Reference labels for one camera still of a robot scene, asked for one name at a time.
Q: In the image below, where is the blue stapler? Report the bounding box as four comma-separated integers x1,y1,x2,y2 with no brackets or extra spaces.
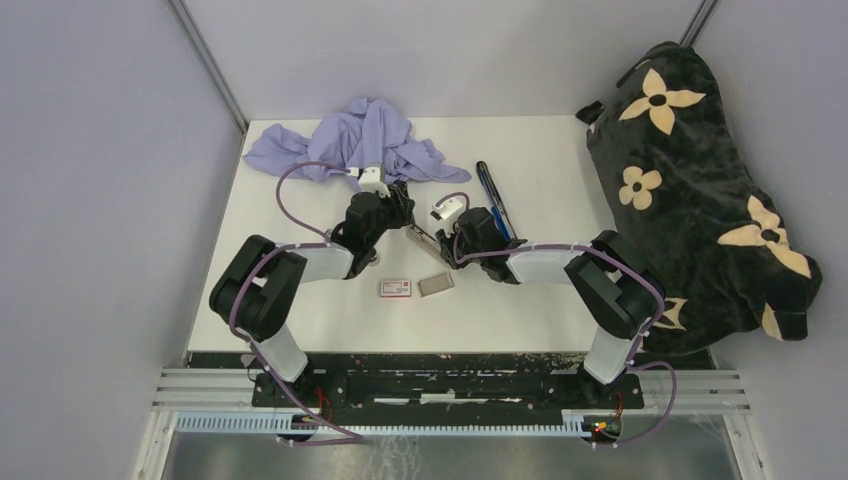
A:
475,161,517,240

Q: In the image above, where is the red white staple box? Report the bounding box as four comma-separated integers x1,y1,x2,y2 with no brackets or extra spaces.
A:
379,279,412,298

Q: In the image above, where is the black floral plush pillow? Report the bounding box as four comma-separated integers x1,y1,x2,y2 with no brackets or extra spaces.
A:
577,42,823,355

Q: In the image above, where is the aluminium rail frame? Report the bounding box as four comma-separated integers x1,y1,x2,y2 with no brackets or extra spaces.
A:
130,369,759,479

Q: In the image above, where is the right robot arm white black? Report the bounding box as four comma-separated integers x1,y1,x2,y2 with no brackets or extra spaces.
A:
430,201,665,408

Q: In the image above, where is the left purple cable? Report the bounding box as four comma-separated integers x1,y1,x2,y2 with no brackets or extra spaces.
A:
228,161,366,446

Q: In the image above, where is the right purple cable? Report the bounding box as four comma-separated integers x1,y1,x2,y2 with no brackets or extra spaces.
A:
433,192,680,449

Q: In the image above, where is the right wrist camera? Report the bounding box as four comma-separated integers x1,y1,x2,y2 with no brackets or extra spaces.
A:
430,198,465,226

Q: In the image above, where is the purple cable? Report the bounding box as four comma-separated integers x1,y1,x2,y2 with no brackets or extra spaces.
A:
228,161,366,446
433,192,680,449

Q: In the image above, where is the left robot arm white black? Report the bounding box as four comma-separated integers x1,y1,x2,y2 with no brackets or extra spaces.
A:
209,180,415,407

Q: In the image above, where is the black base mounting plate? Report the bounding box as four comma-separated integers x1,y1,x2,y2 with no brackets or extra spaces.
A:
289,352,645,427

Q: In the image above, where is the purple crumpled cloth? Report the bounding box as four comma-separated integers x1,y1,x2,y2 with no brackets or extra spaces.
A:
243,97,471,184

